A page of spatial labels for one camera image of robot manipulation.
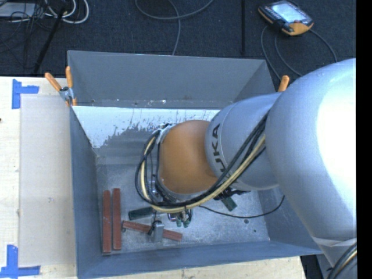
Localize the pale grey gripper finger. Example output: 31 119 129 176
151 220 166 243

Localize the red-brown flat block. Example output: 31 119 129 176
121 220 184 242
112 187 123 251
102 189 113 255

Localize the dark green flat block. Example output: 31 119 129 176
128 206 155 221
220 195 238 212

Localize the grey metal bin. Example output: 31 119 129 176
66 50 324 279

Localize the pale wood flat board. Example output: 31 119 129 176
18 94 78 269

